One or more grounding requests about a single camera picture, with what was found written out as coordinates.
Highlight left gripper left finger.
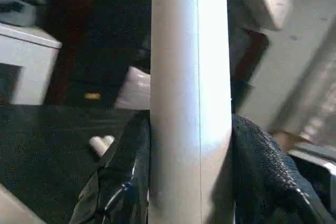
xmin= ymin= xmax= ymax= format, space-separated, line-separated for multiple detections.
xmin=69 ymin=113 xmax=152 ymax=224

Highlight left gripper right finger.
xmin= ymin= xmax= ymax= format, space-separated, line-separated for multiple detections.
xmin=232 ymin=115 xmax=329 ymax=224

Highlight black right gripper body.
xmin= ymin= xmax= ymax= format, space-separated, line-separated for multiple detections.
xmin=232 ymin=28 xmax=270 ymax=83

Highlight light grey cushion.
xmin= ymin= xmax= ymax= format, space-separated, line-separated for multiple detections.
xmin=116 ymin=66 xmax=152 ymax=111

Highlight white sideboard with glass doors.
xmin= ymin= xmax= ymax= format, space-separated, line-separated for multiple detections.
xmin=0 ymin=22 xmax=63 ymax=106

